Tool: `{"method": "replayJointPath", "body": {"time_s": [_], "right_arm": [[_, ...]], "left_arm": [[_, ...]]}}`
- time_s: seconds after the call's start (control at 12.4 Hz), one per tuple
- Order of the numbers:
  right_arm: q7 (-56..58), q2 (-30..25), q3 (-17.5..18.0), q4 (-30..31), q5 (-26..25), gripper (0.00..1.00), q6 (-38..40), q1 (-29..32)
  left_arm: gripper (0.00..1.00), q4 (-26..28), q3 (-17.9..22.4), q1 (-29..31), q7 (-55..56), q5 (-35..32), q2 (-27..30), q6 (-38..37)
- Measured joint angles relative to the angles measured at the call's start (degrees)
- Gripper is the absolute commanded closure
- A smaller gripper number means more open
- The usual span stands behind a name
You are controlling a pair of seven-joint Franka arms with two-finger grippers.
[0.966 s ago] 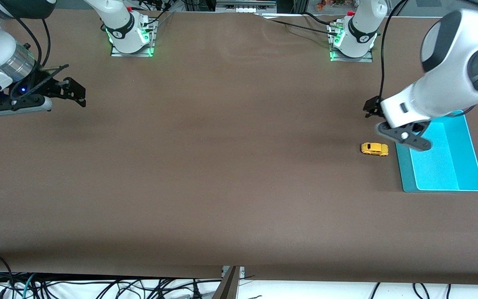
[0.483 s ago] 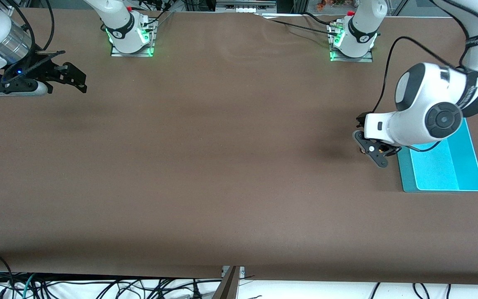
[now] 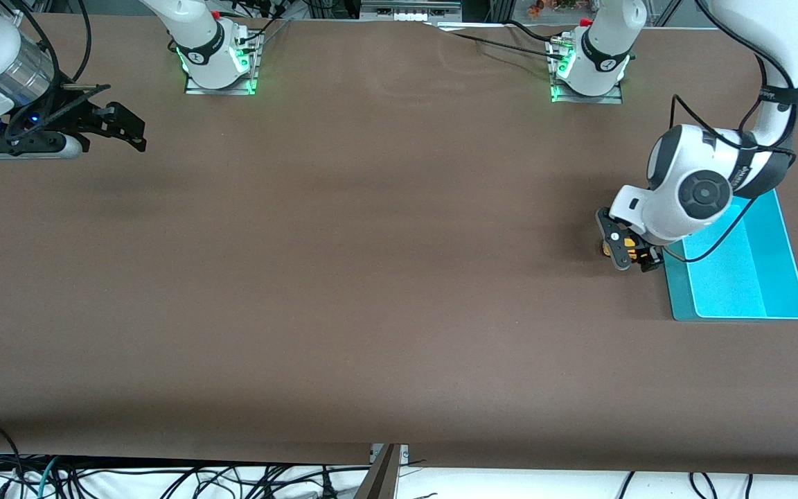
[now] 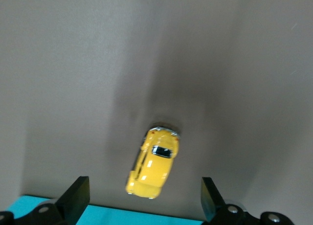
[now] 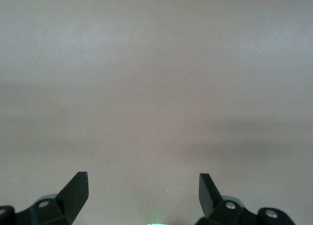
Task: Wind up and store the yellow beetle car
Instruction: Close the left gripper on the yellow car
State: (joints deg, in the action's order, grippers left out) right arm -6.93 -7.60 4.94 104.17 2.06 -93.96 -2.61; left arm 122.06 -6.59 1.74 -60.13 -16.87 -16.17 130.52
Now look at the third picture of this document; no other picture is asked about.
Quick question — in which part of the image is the yellow beetle toy car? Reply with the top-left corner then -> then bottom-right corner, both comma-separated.
601,234 -> 649,263

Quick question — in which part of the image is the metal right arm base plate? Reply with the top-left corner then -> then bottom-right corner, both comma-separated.
184,31 -> 263,96

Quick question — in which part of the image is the teal plastic bin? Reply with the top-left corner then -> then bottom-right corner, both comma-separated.
662,189 -> 798,322

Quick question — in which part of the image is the dark table leg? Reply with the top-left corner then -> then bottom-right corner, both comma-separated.
353,444 -> 401,499

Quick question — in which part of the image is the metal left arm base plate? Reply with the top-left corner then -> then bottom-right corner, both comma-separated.
548,42 -> 624,105

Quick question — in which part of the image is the short black table cable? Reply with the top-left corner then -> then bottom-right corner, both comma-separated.
506,19 -> 560,44

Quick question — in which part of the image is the teal floor cable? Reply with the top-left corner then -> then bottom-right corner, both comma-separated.
36,455 -> 62,499

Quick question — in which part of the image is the long black table cable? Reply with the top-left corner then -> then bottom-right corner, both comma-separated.
427,21 -> 567,58

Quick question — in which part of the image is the metal table bracket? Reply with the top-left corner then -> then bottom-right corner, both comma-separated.
369,444 -> 410,466

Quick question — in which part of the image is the black base plug cable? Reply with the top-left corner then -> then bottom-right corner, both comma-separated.
231,0 -> 293,51

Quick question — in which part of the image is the brown table cover sheet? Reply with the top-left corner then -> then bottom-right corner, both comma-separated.
0,15 -> 798,476

